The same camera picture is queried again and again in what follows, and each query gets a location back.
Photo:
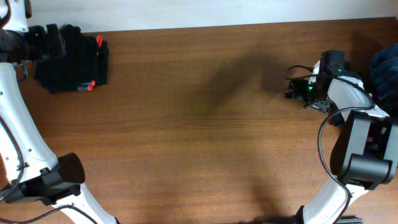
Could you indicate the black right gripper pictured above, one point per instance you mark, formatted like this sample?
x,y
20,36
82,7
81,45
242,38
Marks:
x,y
322,106

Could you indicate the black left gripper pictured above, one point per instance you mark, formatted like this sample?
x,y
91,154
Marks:
x,y
40,33

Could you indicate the black t-shirt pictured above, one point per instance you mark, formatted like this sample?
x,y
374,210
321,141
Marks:
x,y
61,74

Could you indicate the black garment red band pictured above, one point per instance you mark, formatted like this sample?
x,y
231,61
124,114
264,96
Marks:
x,y
94,70

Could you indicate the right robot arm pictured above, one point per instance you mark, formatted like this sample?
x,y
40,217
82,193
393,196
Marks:
x,y
356,143

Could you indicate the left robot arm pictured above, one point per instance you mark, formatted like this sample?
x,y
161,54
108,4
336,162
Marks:
x,y
34,172

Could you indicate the blue denim garment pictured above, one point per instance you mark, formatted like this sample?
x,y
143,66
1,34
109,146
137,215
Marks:
x,y
383,76

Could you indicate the black clothes pile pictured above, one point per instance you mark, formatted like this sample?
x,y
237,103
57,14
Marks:
x,y
349,92

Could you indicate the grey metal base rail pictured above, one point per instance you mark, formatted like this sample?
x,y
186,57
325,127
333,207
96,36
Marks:
x,y
350,220

